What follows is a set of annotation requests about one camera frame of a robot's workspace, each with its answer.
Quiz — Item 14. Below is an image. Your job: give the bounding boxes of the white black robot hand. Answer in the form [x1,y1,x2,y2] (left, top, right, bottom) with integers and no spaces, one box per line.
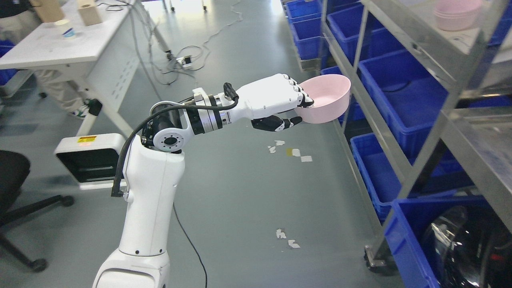
[228,73,314,132]

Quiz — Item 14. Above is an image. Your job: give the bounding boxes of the pink plastic bowl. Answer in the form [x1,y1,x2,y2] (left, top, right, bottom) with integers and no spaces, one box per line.
[294,74,351,124]

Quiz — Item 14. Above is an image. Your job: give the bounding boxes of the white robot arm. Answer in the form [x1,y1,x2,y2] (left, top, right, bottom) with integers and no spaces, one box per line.
[92,83,238,288]

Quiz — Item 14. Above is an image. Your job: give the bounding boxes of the blue bin bottom shelf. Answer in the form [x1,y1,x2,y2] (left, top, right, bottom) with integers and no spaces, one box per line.
[350,133,474,224]

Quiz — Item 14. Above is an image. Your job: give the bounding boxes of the blue bin shelf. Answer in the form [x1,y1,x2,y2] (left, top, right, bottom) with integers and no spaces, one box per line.
[359,50,448,158]
[350,133,474,224]

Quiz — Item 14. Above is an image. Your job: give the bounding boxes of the blue bin middle shelf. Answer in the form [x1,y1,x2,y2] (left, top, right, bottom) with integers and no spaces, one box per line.
[359,50,448,158]

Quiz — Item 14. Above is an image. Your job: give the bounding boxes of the steel shelf rack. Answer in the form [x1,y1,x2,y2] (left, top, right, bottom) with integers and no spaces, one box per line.
[320,0,512,276]

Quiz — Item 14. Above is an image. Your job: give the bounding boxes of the white office desk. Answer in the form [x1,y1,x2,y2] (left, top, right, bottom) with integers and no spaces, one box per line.
[0,0,176,138]

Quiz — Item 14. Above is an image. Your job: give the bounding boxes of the white box device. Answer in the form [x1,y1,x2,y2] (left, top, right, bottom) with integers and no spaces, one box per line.
[54,133,125,191]

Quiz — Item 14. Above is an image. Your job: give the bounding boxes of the blue bin with helmet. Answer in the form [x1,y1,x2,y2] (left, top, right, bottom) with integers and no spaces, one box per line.
[384,196,492,288]

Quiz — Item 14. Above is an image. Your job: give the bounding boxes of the cardboard box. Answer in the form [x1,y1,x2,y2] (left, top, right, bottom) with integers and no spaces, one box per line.
[77,0,103,27]

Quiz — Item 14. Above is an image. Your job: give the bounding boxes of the paper cup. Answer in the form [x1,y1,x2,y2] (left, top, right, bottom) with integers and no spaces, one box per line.
[54,19,76,40]

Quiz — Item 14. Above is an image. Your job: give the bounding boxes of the stacked pink bowls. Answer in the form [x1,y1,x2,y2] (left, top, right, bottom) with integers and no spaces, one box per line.
[433,0,483,31]

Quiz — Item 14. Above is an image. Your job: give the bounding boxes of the black helmet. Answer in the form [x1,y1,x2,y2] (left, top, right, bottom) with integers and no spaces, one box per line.
[420,205,512,288]

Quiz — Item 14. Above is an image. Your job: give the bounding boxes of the black office chair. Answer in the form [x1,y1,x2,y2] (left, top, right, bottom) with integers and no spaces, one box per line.
[0,150,74,273]

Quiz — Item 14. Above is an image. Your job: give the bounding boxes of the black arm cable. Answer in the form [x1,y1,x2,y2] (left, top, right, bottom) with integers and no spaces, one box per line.
[111,82,240,288]

